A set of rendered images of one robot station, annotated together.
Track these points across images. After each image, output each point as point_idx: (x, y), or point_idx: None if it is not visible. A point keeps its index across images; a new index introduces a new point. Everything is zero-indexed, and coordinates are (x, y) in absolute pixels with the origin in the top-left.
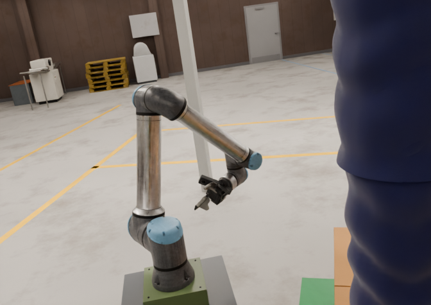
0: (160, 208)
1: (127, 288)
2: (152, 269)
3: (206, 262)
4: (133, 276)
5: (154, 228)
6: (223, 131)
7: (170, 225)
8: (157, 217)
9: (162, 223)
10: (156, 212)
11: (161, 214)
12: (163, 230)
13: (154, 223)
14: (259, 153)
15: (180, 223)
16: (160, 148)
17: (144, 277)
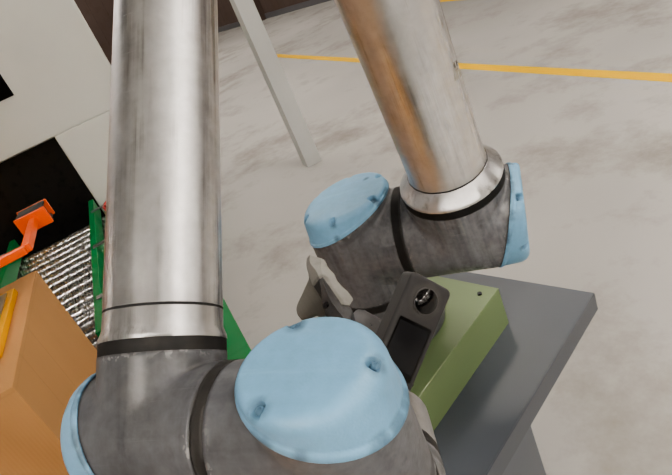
0: (412, 188)
1: (523, 289)
2: (473, 299)
3: (458, 470)
4: (566, 305)
5: (343, 182)
6: (110, 107)
7: (322, 207)
8: (378, 186)
9: (345, 194)
10: (402, 184)
11: (404, 202)
12: (320, 194)
13: (361, 182)
14: (61, 429)
15: (313, 227)
16: (339, 5)
17: (455, 281)
